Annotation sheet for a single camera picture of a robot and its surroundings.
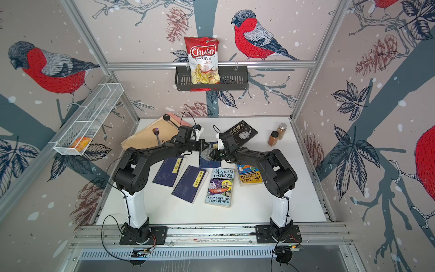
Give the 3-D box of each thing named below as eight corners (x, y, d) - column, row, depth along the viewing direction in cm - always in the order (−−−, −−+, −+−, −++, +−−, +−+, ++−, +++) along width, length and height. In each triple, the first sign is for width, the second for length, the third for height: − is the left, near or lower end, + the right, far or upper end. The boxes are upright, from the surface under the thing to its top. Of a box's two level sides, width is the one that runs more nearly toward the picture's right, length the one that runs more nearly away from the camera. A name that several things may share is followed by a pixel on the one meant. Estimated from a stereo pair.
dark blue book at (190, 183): (172, 195, 87) (171, 193, 85) (189, 165, 98) (188, 163, 96) (193, 204, 84) (192, 202, 82) (208, 172, 95) (207, 170, 93)
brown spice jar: (271, 147, 105) (274, 139, 99) (266, 141, 108) (268, 133, 102) (278, 143, 107) (281, 135, 101) (272, 137, 110) (275, 129, 104)
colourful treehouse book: (204, 203, 84) (204, 201, 82) (212, 168, 96) (212, 166, 94) (230, 207, 83) (231, 206, 81) (235, 171, 95) (235, 169, 93)
